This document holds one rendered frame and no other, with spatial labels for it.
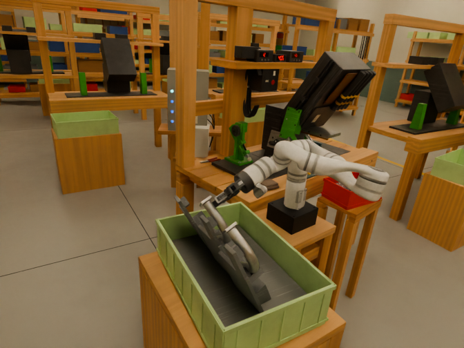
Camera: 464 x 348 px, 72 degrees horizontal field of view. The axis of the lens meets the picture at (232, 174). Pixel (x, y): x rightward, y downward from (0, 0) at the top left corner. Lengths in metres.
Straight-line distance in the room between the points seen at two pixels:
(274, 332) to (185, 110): 1.35
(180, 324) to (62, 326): 1.30
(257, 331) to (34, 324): 1.69
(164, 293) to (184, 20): 1.38
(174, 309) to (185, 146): 1.11
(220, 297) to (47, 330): 1.42
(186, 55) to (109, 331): 1.69
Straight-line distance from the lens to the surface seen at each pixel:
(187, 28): 1.94
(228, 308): 1.15
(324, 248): 1.71
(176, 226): 1.42
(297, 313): 1.10
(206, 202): 1.05
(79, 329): 2.33
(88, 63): 8.65
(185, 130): 2.01
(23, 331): 2.44
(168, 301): 1.26
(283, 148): 1.13
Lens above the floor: 1.67
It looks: 23 degrees down
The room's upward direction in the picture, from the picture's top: 4 degrees clockwise
